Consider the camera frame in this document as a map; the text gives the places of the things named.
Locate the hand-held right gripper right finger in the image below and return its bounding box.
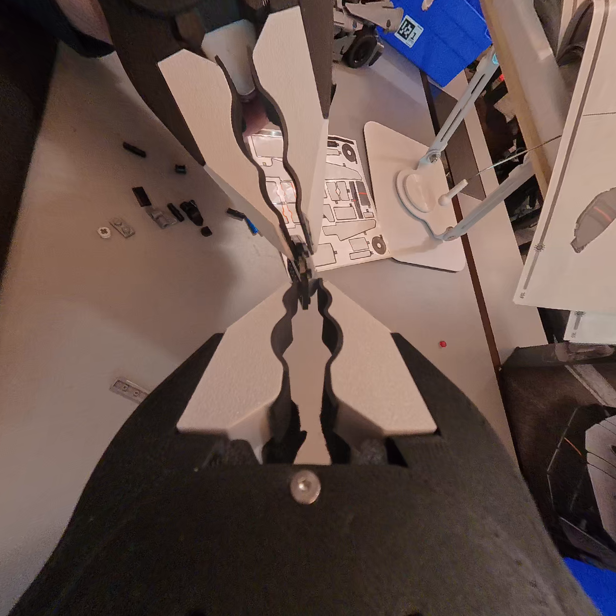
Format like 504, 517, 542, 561
315, 280, 439, 465

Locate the black lego box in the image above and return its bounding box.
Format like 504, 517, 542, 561
500, 344, 616, 571

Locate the grey lego vehicle model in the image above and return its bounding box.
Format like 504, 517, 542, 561
333, 0, 405, 68

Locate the person's left forearm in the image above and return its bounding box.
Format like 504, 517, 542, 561
0, 0, 114, 58

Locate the lego sticker sheet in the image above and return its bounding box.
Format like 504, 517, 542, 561
248, 127, 391, 270

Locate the grey grooved lego plate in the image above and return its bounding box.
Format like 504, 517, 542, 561
110, 378, 149, 402

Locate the black plate lego assembly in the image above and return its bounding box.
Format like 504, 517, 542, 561
286, 241, 321, 310

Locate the white book stand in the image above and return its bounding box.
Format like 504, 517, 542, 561
363, 0, 573, 274

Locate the lego instruction booklet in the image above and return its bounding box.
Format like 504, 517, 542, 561
512, 0, 616, 345

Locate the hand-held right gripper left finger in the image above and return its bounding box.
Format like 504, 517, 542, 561
176, 281, 309, 465

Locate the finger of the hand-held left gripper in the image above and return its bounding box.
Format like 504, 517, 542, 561
158, 47, 301, 264
251, 7, 333, 255

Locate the blue plastic bin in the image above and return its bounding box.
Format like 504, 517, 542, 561
378, 0, 496, 87

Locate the black perforated pad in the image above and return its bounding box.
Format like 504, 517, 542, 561
0, 38, 58, 289

